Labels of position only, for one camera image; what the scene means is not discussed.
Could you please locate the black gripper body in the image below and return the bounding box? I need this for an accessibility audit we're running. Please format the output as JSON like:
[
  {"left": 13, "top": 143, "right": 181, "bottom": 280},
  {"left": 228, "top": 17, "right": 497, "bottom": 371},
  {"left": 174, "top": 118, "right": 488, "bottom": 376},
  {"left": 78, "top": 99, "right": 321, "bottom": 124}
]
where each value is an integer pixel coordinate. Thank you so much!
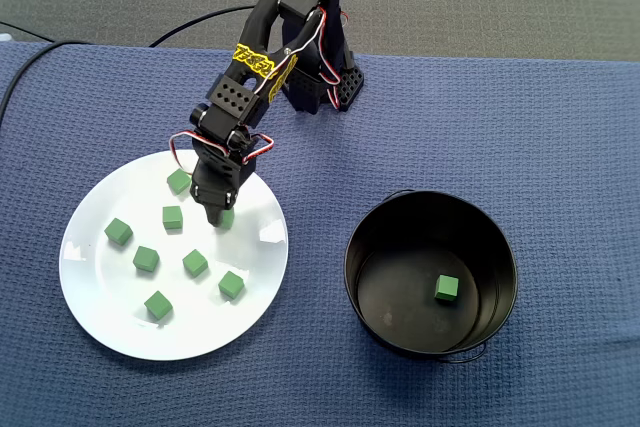
[{"left": 188, "top": 145, "right": 257, "bottom": 212}]

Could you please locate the white round plate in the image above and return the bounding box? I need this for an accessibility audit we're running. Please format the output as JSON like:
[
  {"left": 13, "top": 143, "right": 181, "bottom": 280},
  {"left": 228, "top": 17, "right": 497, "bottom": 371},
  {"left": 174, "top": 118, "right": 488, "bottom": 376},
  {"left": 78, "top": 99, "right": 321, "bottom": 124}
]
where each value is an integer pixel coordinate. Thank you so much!
[{"left": 58, "top": 148, "right": 290, "bottom": 362}]

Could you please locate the black metal bucket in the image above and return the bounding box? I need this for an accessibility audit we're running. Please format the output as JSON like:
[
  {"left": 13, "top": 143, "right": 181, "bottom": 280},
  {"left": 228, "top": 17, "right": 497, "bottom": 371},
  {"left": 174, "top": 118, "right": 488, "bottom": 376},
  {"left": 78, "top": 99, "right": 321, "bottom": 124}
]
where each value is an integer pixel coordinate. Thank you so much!
[{"left": 343, "top": 189, "right": 520, "bottom": 366}]

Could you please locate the blue waffle table cloth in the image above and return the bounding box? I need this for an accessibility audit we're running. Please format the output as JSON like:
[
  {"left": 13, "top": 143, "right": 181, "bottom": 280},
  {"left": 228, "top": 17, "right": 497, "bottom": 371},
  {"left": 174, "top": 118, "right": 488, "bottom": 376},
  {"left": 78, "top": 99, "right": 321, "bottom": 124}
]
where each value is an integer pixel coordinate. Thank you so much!
[{"left": 0, "top": 40, "right": 640, "bottom": 427}]

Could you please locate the black cable to robot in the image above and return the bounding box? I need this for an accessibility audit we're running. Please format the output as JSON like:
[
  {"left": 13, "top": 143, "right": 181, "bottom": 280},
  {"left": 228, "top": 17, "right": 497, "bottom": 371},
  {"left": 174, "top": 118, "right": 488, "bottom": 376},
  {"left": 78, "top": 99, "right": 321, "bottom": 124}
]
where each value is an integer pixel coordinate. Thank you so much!
[{"left": 147, "top": 4, "right": 259, "bottom": 49}]

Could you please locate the thick black cable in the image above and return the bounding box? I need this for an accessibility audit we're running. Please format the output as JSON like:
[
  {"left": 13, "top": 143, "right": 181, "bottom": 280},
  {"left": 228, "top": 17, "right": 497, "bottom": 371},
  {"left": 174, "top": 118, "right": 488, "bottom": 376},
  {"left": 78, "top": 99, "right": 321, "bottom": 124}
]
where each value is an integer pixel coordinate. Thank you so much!
[{"left": 0, "top": 39, "right": 89, "bottom": 121}]

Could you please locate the thin black cable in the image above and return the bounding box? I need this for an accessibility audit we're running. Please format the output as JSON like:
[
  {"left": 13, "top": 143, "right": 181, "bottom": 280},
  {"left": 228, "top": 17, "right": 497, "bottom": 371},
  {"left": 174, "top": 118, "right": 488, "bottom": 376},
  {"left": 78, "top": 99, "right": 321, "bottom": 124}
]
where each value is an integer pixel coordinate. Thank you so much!
[{"left": 0, "top": 19, "right": 54, "bottom": 43}]

